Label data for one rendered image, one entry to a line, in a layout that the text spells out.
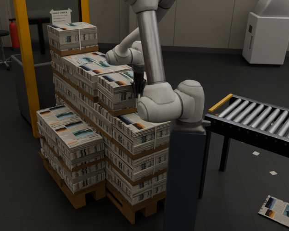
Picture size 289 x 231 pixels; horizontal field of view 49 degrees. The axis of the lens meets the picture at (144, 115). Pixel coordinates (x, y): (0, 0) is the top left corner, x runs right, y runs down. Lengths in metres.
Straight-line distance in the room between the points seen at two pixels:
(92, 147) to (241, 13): 5.40
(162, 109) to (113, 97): 0.70
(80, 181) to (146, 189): 0.54
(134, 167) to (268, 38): 4.78
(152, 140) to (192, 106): 0.62
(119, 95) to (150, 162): 0.55
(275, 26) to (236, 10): 1.06
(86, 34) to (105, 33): 4.28
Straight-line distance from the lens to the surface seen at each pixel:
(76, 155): 2.51
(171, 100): 1.68
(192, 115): 1.79
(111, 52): 2.10
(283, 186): 3.31
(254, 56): 6.60
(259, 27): 6.48
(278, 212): 2.98
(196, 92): 1.75
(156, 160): 2.41
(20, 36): 3.42
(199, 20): 7.18
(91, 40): 3.11
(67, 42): 3.01
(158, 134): 2.30
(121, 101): 2.31
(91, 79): 2.53
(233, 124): 2.43
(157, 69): 1.67
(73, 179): 2.62
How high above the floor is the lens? 1.89
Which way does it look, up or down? 27 degrees down
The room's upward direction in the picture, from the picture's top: 2 degrees clockwise
